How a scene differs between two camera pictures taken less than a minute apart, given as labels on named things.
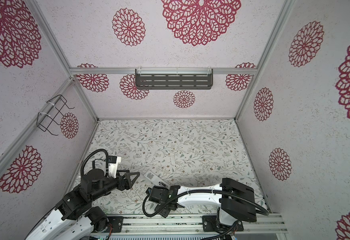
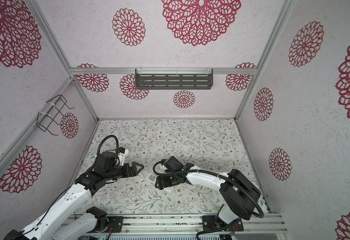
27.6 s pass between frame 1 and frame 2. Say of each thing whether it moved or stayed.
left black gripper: moved
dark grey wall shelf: stayed
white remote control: stayed
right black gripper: moved
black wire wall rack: stayed
